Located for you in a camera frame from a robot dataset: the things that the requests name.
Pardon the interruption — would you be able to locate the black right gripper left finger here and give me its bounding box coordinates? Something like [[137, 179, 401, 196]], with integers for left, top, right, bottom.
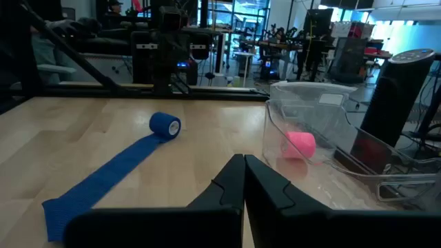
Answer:
[[63, 153, 246, 248]]

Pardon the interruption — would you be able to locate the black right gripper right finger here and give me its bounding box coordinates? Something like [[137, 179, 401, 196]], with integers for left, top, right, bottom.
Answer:
[[244, 154, 441, 248]]

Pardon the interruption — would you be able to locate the blue bandage roll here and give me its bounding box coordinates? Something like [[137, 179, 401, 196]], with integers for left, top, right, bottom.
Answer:
[[41, 112, 182, 242]]

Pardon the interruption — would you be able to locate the pink bandage roll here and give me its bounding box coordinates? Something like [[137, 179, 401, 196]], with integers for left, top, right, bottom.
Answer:
[[280, 131, 317, 160]]

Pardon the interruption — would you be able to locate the clear plastic bin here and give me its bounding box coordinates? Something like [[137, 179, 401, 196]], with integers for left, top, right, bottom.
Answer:
[[261, 81, 441, 211]]

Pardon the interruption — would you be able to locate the white round side table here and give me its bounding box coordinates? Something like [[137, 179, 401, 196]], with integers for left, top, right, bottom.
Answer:
[[234, 51, 256, 87]]

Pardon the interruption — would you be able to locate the black mesh office chair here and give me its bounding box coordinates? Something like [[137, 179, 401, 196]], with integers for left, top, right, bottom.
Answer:
[[329, 36, 368, 84]]

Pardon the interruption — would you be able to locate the cluttered workbench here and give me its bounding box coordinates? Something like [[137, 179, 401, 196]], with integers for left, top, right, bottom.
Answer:
[[240, 23, 331, 81]]

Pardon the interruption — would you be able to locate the black monitor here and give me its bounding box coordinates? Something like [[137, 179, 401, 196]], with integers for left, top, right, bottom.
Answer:
[[302, 8, 334, 39]]

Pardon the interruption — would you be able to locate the person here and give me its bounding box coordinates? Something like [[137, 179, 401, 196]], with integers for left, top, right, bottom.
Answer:
[[102, 0, 125, 19]]

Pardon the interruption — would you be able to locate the black aluminium table frame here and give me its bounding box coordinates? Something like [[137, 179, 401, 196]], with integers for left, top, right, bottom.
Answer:
[[0, 0, 270, 114]]

